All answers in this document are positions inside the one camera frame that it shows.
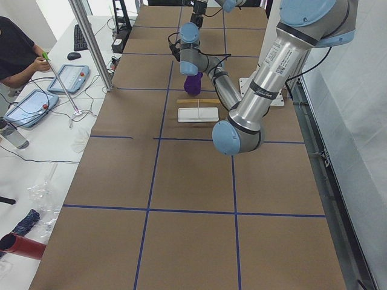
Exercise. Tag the purple microfiber towel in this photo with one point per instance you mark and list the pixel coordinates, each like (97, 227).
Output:
(192, 84)

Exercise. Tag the black keyboard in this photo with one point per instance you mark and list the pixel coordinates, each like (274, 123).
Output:
(80, 43)

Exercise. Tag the aluminium frame post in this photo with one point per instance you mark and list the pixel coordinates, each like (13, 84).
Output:
(85, 26)

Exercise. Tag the far teach pendant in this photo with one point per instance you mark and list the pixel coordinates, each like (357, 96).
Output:
(72, 76)

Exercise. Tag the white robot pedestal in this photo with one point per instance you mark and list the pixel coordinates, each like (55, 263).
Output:
(259, 76)

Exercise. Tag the black computer mouse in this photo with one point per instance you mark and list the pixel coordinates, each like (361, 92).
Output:
(73, 56)

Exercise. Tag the upper wooden rack rod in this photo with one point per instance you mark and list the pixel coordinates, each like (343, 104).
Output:
(198, 101)

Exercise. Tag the crumpled clear plastic bag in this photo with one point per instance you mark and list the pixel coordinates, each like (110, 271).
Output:
(45, 202)

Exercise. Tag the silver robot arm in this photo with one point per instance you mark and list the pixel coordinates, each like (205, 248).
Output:
(237, 14)
(303, 25)

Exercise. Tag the clear water bottle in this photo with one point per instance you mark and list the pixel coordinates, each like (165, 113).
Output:
(11, 134)

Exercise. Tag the white towel rack base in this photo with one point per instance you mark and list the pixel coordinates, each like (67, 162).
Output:
(197, 115)

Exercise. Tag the pink grabber stick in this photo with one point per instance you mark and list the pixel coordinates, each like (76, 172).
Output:
(77, 111)

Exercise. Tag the red cylinder bottle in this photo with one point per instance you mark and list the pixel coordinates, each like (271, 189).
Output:
(22, 246)

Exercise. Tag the teach pendant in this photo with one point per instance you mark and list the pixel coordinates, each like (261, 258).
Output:
(31, 109)
(72, 76)

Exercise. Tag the person in black shirt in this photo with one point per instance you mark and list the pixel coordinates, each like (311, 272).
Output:
(20, 56)

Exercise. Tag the near teach pendant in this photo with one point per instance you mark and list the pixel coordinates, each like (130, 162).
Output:
(31, 109)

